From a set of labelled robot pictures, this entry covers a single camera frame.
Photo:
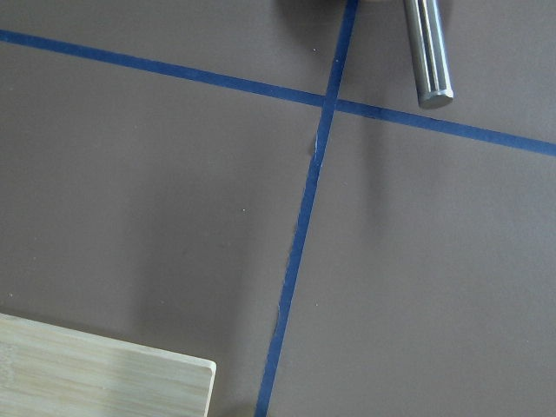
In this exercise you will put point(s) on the wooden cutting board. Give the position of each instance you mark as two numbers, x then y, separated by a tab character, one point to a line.
48	370

